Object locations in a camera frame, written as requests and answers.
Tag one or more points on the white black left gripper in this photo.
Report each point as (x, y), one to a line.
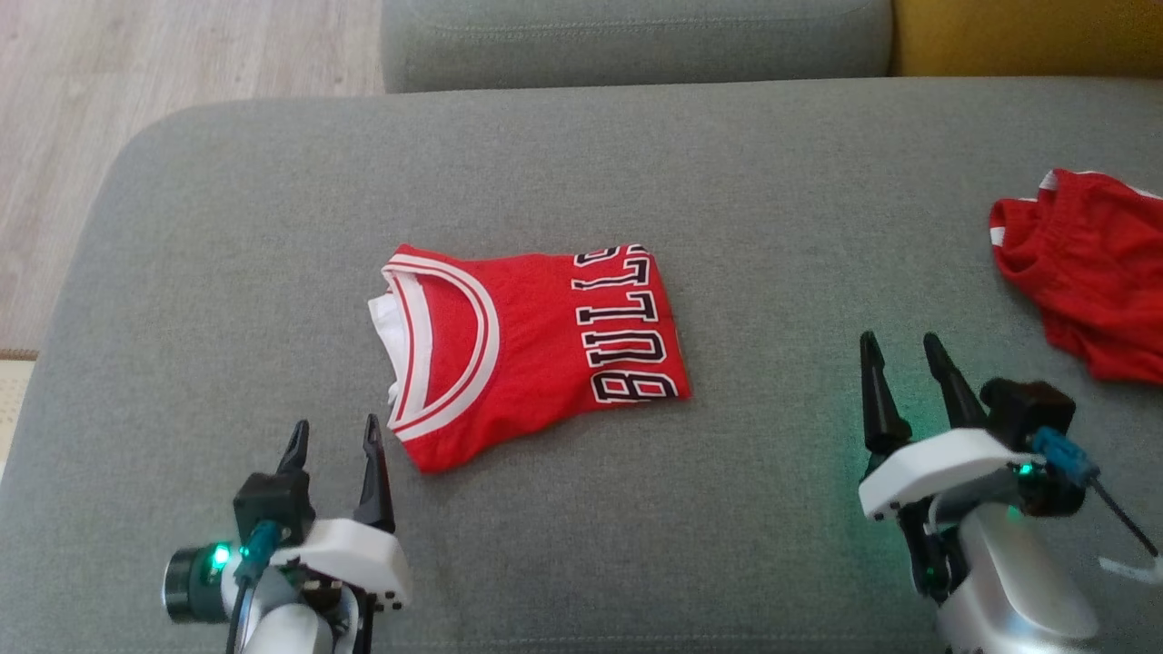
(350, 559)

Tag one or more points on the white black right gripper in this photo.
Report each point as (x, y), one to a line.
(936, 468)

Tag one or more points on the red shorts with white stripe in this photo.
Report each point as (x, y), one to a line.
(1099, 272)

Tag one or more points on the red Bulls basketball jersey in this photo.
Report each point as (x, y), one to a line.
(527, 345)

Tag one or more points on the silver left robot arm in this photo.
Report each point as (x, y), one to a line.
(282, 627)

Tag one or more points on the grey sofa seat cushion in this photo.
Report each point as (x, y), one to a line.
(636, 545)

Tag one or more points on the yellow sofa cushion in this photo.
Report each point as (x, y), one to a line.
(1027, 36)

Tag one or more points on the grey sofa back cushion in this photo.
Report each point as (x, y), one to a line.
(636, 41)

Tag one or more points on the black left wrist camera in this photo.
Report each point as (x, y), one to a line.
(273, 504)

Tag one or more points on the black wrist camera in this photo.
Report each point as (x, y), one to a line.
(273, 504)
(1027, 409)

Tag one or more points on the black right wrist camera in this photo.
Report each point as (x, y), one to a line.
(1027, 409)

